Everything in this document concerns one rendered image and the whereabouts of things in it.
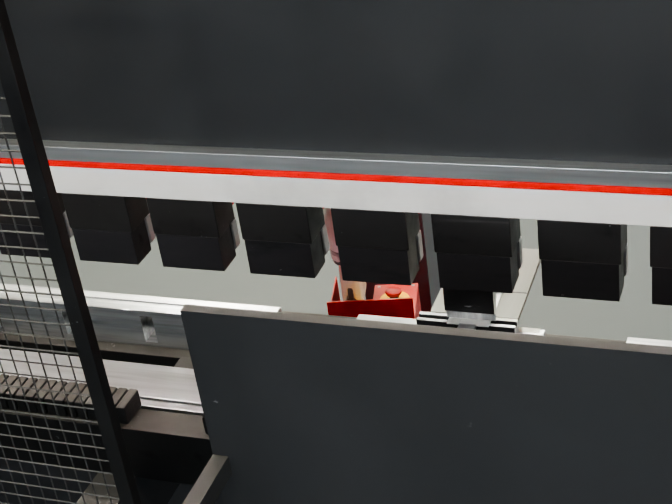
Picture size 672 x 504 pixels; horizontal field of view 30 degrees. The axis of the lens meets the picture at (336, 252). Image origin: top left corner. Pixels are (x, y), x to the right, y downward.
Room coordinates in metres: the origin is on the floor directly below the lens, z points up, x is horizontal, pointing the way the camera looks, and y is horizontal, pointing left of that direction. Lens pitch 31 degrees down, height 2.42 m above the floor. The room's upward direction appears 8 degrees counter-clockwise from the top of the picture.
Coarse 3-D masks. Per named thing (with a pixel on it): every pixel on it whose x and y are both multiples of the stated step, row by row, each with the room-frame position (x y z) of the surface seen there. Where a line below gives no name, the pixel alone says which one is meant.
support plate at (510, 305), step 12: (528, 252) 2.27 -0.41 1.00; (528, 264) 2.23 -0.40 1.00; (528, 276) 2.18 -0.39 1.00; (516, 288) 2.14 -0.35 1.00; (528, 288) 2.14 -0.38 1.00; (504, 300) 2.10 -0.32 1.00; (516, 300) 2.10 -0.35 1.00; (444, 312) 2.09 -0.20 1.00; (504, 312) 2.06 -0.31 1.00; (516, 312) 2.06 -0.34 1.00
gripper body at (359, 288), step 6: (342, 282) 2.49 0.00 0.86; (348, 282) 2.49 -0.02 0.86; (354, 282) 2.49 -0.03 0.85; (360, 282) 2.49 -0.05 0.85; (342, 288) 2.49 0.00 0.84; (354, 288) 2.49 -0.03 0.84; (360, 288) 2.49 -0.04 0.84; (342, 294) 2.49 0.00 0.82; (354, 294) 2.48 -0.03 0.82; (360, 294) 2.48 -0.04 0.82
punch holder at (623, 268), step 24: (552, 240) 1.95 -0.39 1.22; (576, 240) 1.93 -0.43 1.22; (600, 240) 1.91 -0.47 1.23; (624, 240) 1.94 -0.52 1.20; (552, 264) 1.95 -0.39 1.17; (576, 264) 1.93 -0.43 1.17; (600, 264) 1.91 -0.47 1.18; (624, 264) 1.96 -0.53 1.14; (552, 288) 1.95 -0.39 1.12; (576, 288) 1.93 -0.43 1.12; (600, 288) 1.91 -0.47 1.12
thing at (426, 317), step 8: (424, 312) 2.10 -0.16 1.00; (432, 312) 2.10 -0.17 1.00; (416, 320) 2.08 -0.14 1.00; (424, 320) 2.08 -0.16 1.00; (432, 320) 2.07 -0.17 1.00; (440, 320) 2.07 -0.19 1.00; (496, 320) 2.04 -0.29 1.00; (480, 328) 2.03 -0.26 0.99; (488, 328) 2.03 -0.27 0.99; (496, 328) 2.02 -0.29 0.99; (504, 328) 2.01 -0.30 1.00; (512, 328) 2.01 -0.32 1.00
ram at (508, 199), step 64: (64, 192) 2.35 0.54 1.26; (128, 192) 2.29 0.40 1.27; (192, 192) 2.23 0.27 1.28; (256, 192) 2.18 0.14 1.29; (320, 192) 2.12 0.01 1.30; (384, 192) 2.07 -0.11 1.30; (448, 192) 2.02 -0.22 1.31; (512, 192) 1.97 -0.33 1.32; (576, 192) 1.93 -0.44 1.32; (640, 192) 1.89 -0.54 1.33
